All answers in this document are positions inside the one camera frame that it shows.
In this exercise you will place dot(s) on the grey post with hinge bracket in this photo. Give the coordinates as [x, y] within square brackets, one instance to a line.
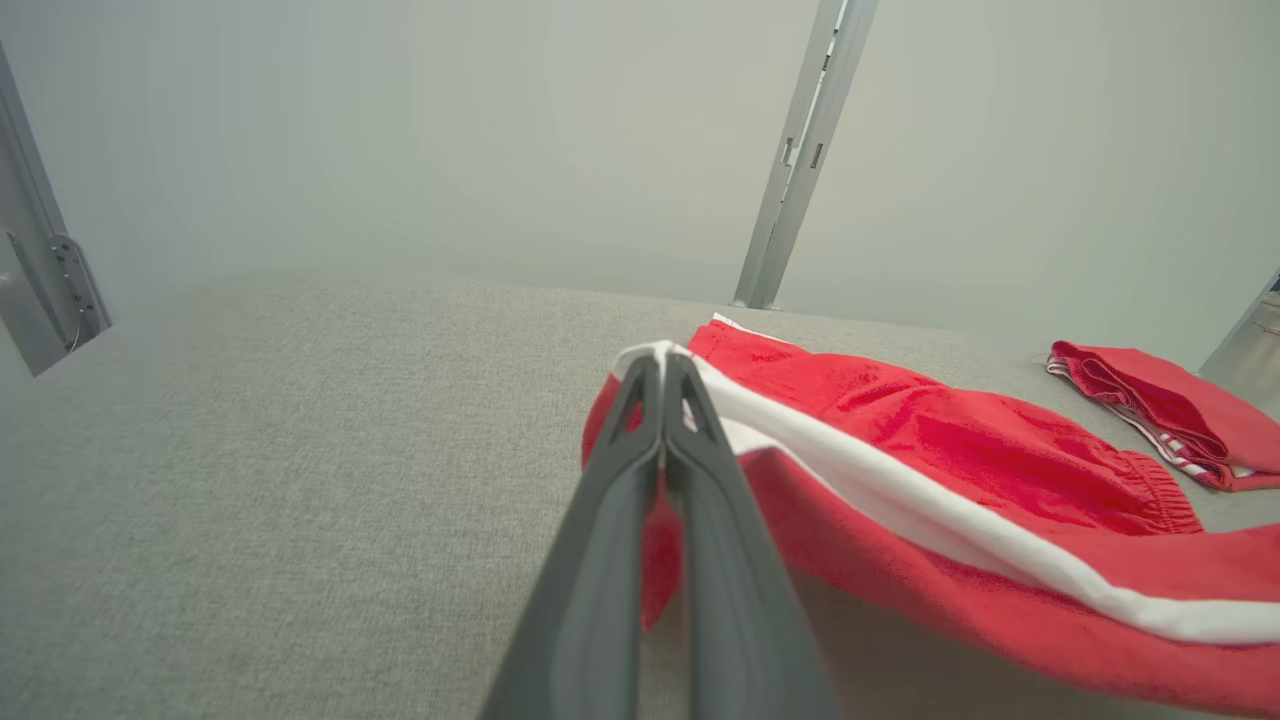
[30, 280]

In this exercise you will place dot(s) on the grey double partition post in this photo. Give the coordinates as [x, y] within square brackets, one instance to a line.
[800, 180]

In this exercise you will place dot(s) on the red shorts with white stripe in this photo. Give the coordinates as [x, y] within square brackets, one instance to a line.
[950, 450]

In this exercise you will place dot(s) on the red white numbered jersey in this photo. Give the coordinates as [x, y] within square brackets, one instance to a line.
[1170, 400]

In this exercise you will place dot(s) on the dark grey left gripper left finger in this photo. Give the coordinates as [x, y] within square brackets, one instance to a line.
[600, 560]

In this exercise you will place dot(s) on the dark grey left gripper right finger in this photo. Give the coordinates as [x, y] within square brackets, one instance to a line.
[730, 580]

